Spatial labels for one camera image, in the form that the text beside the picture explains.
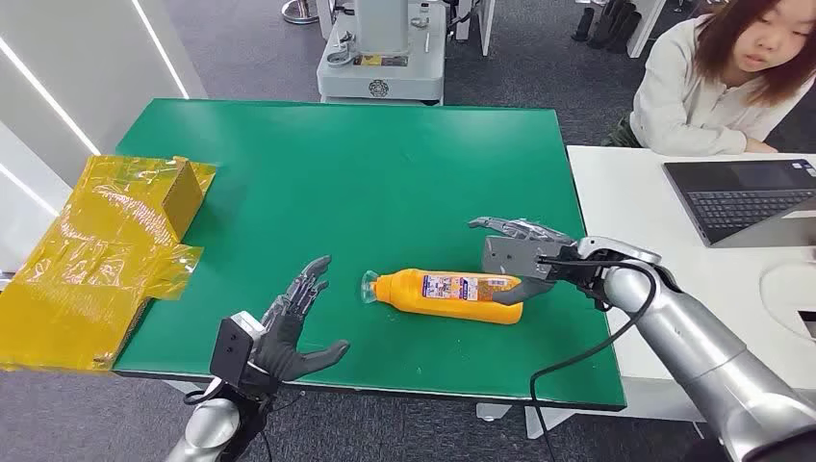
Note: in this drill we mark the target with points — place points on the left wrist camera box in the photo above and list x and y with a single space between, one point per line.
232 347

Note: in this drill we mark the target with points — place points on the white furniture panel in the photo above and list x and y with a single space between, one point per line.
484 22

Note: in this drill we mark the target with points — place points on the yellow taped cardboard box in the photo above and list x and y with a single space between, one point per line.
95 255

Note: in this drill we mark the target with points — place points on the black boots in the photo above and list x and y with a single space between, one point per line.
609 28

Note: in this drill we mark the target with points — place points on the dark grey laptop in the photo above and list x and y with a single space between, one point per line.
739 197

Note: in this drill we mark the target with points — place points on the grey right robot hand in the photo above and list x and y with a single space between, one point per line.
523 228

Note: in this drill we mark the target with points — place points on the white round stand base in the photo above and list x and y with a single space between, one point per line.
781 293

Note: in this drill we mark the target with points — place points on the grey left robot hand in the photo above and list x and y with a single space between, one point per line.
283 338

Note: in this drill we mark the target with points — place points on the person's hand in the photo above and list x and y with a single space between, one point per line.
758 146

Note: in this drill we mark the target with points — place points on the orange plastic bottle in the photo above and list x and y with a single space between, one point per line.
446 298

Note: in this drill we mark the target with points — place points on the white robot base machine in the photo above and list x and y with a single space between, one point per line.
382 64

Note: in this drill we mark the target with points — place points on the green table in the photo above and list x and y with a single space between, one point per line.
382 191

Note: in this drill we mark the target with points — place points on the person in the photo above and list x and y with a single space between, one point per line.
695 95

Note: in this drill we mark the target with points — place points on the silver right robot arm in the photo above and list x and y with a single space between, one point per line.
701 351

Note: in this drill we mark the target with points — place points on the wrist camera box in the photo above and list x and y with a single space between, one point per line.
513 255
232 347

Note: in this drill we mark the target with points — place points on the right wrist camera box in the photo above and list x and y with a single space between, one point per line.
513 255

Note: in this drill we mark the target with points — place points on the white desk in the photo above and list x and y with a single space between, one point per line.
631 204

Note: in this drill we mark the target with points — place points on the metal chair base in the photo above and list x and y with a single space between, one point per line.
299 13

